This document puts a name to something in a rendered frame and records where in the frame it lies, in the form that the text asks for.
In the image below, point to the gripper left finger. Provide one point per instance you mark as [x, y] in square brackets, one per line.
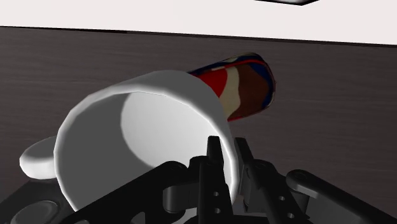
[214, 186]

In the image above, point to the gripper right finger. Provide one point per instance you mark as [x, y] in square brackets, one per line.
[263, 189]

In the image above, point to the white mug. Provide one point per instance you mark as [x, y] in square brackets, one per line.
[108, 139]

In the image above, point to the red blue brown cup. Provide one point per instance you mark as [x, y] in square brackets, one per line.
[251, 90]

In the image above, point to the black device with round button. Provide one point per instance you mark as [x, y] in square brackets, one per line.
[28, 208]

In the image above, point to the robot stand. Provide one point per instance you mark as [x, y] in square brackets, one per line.
[288, 1]

